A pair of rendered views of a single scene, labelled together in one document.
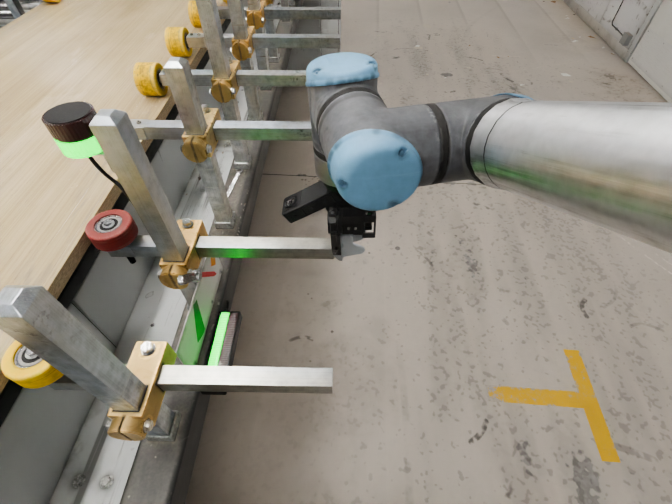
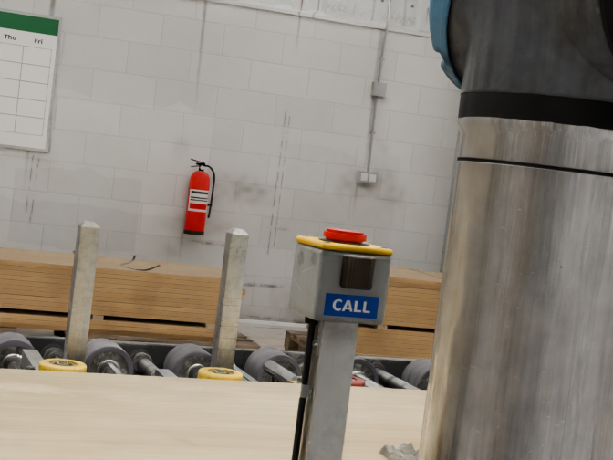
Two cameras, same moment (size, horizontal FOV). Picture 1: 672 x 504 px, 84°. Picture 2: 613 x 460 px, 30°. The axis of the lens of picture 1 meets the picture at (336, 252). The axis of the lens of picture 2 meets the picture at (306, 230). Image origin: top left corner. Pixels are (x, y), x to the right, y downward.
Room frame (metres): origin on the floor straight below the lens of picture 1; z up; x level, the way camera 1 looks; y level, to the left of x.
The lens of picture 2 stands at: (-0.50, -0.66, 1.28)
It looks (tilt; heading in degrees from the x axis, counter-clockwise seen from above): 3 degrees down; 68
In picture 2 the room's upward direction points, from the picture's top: 7 degrees clockwise
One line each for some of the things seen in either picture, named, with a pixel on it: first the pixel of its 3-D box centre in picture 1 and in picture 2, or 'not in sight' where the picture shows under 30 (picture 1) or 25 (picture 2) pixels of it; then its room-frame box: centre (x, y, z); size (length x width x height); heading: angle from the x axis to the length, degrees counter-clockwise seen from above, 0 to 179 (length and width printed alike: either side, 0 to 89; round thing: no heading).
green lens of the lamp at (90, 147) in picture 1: (82, 138); not in sight; (0.44, 0.34, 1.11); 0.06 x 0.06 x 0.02
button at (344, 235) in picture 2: not in sight; (344, 239); (-0.07, 0.30, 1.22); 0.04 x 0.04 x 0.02
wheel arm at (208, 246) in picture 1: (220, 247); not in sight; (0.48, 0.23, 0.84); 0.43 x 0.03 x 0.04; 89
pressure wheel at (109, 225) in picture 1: (120, 242); not in sight; (0.48, 0.42, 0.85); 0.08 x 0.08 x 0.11
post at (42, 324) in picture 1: (123, 392); not in sight; (0.19, 0.30, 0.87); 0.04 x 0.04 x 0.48; 89
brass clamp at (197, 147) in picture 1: (202, 134); not in sight; (0.71, 0.29, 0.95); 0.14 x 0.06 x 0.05; 179
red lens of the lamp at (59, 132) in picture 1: (72, 121); not in sight; (0.44, 0.34, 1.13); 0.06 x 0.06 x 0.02
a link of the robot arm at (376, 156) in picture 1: (374, 149); not in sight; (0.36, -0.04, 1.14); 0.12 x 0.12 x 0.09; 12
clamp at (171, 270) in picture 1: (182, 253); not in sight; (0.46, 0.29, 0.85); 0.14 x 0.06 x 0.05; 179
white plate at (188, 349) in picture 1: (203, 303); not in sight; (0.41, 0.27, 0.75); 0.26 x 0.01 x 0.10; 179
